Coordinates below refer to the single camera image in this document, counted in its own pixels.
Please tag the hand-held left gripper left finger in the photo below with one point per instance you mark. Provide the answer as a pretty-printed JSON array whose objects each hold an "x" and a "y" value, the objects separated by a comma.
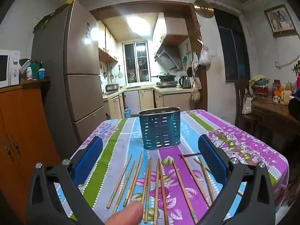
[{"x": 88, "y": 159}]

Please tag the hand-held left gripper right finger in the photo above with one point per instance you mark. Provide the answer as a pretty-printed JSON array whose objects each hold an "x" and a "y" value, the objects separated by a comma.
[{"x": 213, "y": 160}]

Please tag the bunch of wooden chopsticks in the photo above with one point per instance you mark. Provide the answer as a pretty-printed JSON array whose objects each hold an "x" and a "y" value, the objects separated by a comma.
[{"x": 160, "y": 168}]

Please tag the teal perforated chopstick holder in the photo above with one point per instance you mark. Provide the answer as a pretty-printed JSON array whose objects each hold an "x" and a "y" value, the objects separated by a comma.
[{"x": 159, "y": 131}]

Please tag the person's left hand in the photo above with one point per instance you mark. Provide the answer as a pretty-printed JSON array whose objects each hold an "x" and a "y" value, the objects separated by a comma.
[{"x": 127, "y": 214}]

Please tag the striped floral tablecloth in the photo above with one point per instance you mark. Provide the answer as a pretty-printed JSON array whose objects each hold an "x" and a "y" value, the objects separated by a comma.
[{"x": 112, "y": 145}]

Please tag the hanging beige cloths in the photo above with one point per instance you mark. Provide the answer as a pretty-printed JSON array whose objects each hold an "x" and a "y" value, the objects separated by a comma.
[{"x": 196, "y": 89}]

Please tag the orange wooden cabinet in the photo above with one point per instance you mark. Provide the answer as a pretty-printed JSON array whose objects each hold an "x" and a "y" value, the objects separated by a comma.
[{"x": 23, "y": 121}]

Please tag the dark wooden side table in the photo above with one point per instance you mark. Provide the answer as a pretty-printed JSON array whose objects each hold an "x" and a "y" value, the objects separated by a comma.
[{"x": 276, "y": 117}]

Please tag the dark wooden chair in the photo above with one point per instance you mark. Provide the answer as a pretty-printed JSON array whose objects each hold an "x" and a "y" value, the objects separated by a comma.
[{"x": 241, "y": 89}]

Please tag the steel electric kettle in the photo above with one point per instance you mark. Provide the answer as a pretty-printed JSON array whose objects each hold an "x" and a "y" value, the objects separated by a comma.
[{"x": 185, "y": 82}]

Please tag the cream kitchen base cabinets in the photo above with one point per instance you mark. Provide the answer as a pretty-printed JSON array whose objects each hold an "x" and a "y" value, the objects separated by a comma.
[{"x": 145, "y": 98}]

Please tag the flower basket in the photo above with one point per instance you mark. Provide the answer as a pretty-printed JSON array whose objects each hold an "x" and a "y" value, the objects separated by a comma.
[{"x": 259, "y": 84}]

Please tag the gas stove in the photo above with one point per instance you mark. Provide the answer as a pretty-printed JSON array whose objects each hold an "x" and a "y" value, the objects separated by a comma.
[{"x": 166, "y": 83}]

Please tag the hanging round strainer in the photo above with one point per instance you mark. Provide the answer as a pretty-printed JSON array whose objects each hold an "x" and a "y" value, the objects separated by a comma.
[{"x": 120, "y": 74}]

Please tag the hanging black pan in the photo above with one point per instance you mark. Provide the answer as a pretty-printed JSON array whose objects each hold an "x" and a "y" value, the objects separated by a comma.
[{"x": 189, "y": 72}]

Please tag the glass jar with orange contents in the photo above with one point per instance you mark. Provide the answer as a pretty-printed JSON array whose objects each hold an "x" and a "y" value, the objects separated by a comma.
[{"x": 277, "y": 91}]

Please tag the black wok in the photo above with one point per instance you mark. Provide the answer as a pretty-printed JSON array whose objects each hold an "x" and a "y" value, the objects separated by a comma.
[{"x": 166, "y": 76}]

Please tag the blue bottle with white cap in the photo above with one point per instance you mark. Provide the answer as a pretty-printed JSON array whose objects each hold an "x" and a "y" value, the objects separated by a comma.
[{"x": 41, "y": 74}]

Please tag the beige bottle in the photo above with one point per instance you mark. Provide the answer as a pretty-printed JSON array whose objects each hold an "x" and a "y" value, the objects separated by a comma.
[{"x": 287, "y": 93}]

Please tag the white hanging mitt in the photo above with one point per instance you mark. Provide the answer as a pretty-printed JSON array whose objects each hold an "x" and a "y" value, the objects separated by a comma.
[{"x": 195, "y": 61}]

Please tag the grey refrigerator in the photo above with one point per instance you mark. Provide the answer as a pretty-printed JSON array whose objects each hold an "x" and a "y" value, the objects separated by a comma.
[{"x": 77, "y": 58}]

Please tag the green box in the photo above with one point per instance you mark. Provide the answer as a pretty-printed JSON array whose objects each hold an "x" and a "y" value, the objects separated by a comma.
[{"x": 35, "y": 71}]

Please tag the white plastic bag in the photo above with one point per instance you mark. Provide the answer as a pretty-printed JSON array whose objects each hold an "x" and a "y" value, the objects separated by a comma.
[{"x": 204, "y": 57}]

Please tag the white medicine bottle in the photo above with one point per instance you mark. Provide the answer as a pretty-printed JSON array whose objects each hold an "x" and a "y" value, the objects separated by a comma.
[{"x": 29, "y": 73}]

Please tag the barred kitchen window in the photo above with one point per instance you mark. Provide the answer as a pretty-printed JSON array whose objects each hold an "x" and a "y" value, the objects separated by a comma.
[{"x": 136, "y": 62}]

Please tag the steel range hood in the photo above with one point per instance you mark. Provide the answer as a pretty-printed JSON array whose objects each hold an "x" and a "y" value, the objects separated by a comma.
[{"x": 167, "y": 58}]

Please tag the dark window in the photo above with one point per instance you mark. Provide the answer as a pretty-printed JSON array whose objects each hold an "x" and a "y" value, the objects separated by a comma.
[{"x": 233, "y": 49}]

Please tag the light blue box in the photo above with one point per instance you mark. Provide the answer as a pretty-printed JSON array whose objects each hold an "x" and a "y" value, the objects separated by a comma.
[{"x": 24, "y": 65}]

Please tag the red vase with flowers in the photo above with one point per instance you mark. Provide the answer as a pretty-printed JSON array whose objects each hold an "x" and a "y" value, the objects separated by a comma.
[{"x": 297, "y": 75}]

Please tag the white microwave oven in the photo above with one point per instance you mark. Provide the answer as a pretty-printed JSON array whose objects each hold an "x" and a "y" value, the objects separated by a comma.
[{"x": 4, "y": 68}]

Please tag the fridge magnet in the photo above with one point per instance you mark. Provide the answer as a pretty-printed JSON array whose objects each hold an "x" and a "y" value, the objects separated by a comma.
[{"x": 88, "y": 30}]

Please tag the kitchen ceiling light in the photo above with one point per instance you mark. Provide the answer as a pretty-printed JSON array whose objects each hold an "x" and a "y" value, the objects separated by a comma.
[{"x": 138, "y": 22}]

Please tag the yellow green cloth bundle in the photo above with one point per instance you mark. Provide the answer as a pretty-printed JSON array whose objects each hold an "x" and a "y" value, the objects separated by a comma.
[{"x": 50, "y": 16}]

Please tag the wooden doorway frame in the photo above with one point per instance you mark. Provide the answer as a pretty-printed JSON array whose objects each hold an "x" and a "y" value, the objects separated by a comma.
[{"x": 199, "y": 75}]

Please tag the flower wall sticker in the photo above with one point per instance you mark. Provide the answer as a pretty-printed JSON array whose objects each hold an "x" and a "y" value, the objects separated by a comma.
[{"x": 185, "y": 57}]

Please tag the cream kitchen wall cabinet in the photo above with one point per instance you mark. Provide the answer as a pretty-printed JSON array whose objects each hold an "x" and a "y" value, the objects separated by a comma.
[
  {"x": 106, "y": 44},
  {"x": 171, "y": 28}
]

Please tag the round brass wall clock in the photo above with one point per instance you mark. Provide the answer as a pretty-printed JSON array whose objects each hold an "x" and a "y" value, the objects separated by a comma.
[{"x": 203, "y": 9}]

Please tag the framed wall picture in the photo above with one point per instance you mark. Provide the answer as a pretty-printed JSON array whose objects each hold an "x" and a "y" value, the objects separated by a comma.
[{"x": 280, "y": 20}]

